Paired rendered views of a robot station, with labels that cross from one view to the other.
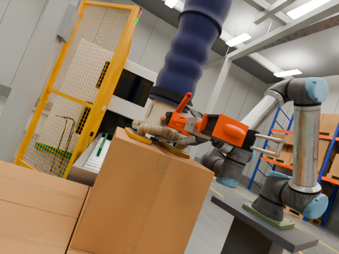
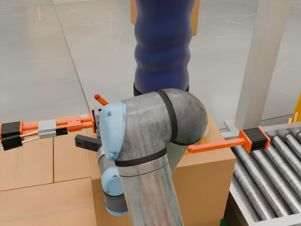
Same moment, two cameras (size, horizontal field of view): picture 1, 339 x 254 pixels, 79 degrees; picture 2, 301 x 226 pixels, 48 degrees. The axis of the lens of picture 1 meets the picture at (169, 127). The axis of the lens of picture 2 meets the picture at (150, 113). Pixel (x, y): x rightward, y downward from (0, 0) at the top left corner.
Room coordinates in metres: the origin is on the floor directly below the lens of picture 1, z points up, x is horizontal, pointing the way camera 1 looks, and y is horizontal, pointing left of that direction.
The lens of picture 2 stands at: (1.03, -1.14, 1.91)
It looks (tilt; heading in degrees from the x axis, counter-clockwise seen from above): 36 degrees down; 91
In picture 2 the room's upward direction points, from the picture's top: 1 degrees clockwise
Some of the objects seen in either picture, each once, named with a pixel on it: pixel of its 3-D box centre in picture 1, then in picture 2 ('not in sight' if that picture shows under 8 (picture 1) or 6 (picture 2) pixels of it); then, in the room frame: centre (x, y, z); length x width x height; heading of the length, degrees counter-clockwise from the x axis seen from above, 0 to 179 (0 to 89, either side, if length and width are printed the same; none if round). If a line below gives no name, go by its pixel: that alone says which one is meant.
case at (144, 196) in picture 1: (139, 181); (154, 169); (1.03, 0.04, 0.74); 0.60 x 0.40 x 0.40; 14
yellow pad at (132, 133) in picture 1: (137, 131); not in sight; (1.02, 0.14, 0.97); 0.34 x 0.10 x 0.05; 16
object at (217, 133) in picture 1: (221, 129); (12, 132); (0.47, -0.11, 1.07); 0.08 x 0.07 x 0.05; 16
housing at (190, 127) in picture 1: (199, 127); (48, 128); (0.60, -0.08, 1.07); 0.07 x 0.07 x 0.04; 16
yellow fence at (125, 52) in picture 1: (104, 106); not in sight; (3.00, 1.01, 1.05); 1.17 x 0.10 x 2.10; 15
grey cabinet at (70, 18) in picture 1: (68, 24); not in sight; (1.88, 1.22, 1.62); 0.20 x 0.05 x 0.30; 15
